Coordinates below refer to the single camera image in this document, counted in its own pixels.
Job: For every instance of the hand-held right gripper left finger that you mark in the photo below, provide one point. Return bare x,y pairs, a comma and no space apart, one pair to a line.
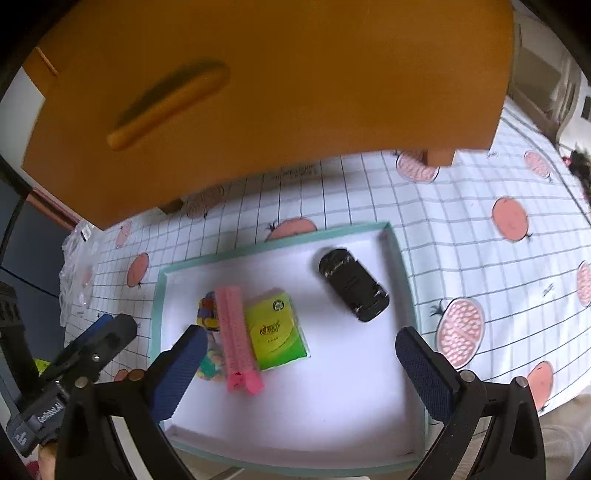
180,369

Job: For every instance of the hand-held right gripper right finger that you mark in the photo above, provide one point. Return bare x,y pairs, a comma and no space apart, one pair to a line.
425,374

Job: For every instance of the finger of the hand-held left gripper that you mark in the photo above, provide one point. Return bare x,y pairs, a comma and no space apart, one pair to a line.
115,332
90,334

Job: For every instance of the pink hair roller clip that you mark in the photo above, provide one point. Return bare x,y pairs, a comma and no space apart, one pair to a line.
235,332

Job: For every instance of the white tray with teal rim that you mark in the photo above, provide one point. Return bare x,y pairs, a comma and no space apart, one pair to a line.
360,392

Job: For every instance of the green tissue packet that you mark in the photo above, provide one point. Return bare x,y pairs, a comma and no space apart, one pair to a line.
274,330

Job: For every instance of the wooden drawer cabinet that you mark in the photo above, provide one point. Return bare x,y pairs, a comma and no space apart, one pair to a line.
277,92

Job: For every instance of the person's left hand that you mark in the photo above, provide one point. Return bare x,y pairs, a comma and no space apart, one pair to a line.
48,464

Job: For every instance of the clear plastic bag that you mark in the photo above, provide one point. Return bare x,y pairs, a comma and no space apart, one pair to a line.
78,267

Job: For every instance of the dark blue panel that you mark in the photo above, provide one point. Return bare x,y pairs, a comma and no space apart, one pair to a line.
27,240

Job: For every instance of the person's cream ribbed clothing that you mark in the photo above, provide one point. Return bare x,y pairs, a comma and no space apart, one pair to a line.
568,443

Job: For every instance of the dark gadget cluster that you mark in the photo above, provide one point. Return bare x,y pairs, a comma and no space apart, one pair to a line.
581,170

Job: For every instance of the white storage shelf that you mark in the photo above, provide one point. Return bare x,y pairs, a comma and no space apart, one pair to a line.
540,78

